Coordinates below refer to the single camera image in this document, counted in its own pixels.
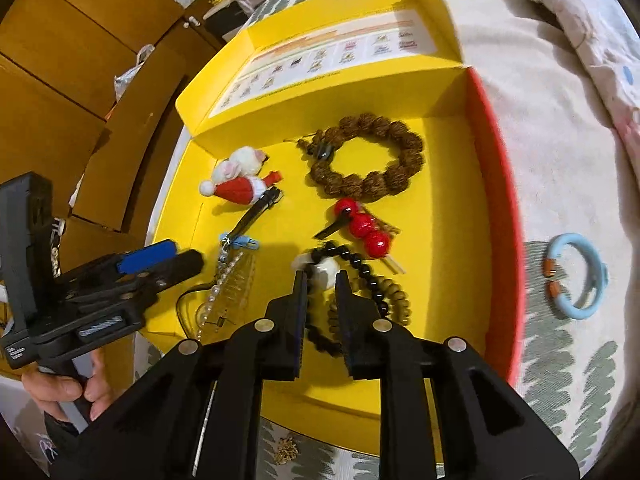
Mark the white plush hair clip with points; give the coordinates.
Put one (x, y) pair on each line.
(245, 160)

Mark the red santa hat hair clip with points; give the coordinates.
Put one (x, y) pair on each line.
(240, 189)

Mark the yellow cardboard box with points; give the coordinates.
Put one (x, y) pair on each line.
(450, 260)

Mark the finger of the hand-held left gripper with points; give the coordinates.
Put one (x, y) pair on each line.
(145, 258)
(185, 265)

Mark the black hair clip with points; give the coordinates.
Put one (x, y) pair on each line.
(257, 210)

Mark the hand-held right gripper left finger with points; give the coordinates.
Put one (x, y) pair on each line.
(300, 320)

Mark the person's left hand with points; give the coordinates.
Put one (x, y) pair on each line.
(55, 390)

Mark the white plastic bag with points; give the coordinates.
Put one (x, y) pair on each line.
(132, 72)

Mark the black and white nightstand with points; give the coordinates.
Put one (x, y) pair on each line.
(222, 17)

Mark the small gold ornament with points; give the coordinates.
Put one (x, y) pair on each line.
(287, 450)

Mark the pale printed quilt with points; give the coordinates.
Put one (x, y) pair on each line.
(600, 35)

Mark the red berry hair clip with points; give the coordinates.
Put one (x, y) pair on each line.
(360, 227)

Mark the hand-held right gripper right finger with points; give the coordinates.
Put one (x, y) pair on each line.
(345, 320)

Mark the small blue clip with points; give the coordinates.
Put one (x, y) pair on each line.
(245, 244)

